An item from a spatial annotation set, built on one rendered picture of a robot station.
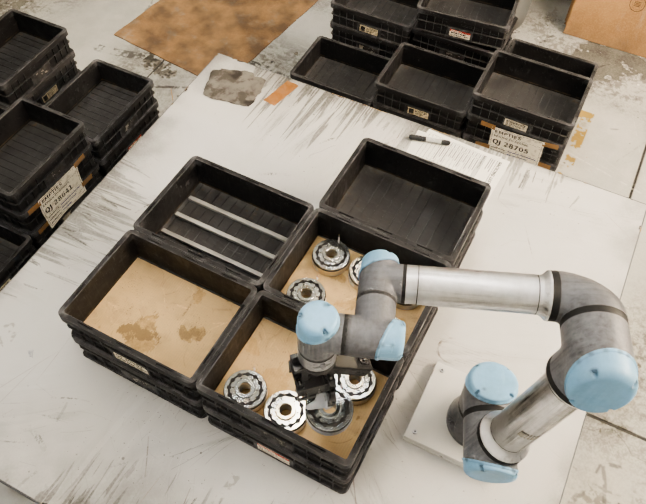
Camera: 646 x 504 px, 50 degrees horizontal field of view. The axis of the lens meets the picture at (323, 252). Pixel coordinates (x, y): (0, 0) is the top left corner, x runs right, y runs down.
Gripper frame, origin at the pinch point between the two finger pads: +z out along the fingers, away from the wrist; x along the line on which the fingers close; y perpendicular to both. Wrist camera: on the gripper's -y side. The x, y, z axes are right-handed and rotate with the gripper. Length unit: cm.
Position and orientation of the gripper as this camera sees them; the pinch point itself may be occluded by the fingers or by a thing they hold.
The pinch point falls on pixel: (326, 394)
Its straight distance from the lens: 152.1
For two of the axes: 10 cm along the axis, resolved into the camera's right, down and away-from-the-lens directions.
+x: 2.8, 7.9, -5.5
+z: -0.1, 5.7, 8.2
